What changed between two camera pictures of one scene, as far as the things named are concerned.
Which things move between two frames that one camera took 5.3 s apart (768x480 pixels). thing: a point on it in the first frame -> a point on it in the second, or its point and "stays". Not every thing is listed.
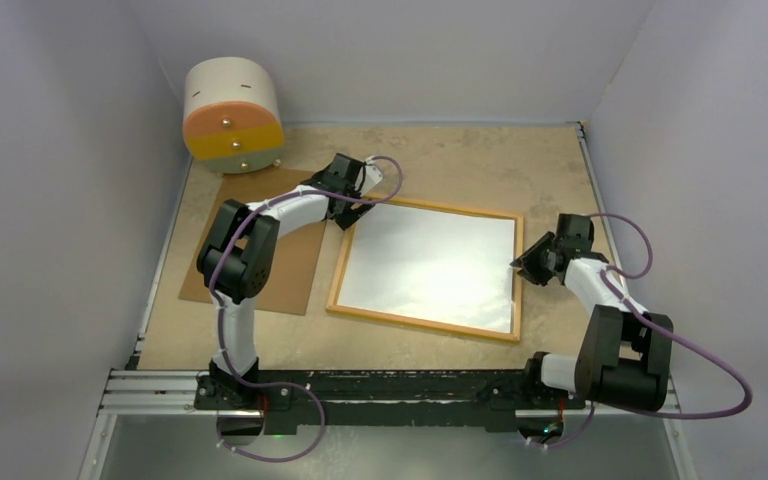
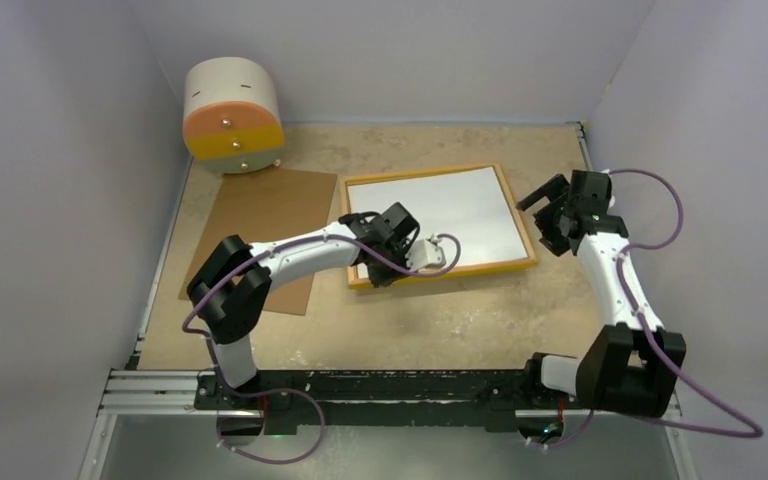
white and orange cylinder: [232, 120] stays
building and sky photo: [437, 265] -> [469, 205]
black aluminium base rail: [360, 401] stays
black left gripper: [350, 216] -> [378, 277]
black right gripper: [526, 263] -> [553, 240]
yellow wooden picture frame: [336, 289] -> [474, 204]
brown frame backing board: [293, 277] stays
